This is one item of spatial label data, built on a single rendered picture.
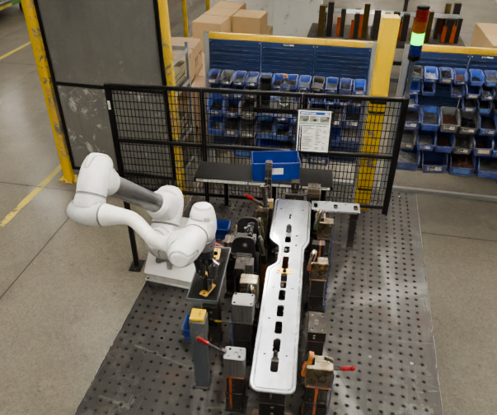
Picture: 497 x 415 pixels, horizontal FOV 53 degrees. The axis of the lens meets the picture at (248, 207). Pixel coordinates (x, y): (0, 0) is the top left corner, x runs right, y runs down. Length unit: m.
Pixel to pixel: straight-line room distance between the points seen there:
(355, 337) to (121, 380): 1.18
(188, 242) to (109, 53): 3.00
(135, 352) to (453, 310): 2.39
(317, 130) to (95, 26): 2.22
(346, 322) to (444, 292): 1.53
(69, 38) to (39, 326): 2.41
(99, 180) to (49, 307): 1.95
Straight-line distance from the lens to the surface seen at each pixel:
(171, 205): 2.70
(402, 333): 2.80
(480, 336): 3.94
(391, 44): 3.12
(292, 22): 9.10
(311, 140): 3.29
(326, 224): 2.86
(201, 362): 2.35
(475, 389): 3.63
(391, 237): 3.40
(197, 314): 2.15
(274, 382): 2.13
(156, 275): 2.96
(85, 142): 5.16
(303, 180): 3.24
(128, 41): 4.51
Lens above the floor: 2.72
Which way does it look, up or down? 35 degrees down
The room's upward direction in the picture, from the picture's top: straight up
